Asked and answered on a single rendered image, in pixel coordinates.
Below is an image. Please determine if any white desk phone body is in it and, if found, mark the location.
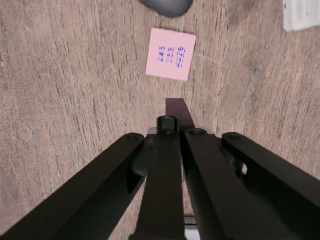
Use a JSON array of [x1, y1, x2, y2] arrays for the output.
[[283, 0, 320, 33]]

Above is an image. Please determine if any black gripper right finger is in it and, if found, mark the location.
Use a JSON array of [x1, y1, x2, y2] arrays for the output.
[[175, 98, 320, 240]]

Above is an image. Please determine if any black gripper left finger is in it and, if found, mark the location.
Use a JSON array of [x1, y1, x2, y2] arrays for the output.
[[0, 98, 187, 240]]

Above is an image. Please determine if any dark grey computer mouse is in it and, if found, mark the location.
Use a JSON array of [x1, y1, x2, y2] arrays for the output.
[[136, 0, 193, 19]]

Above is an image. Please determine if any pink sticky note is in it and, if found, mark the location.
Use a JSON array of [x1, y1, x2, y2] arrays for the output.
[[146, 30, 196, 82]]

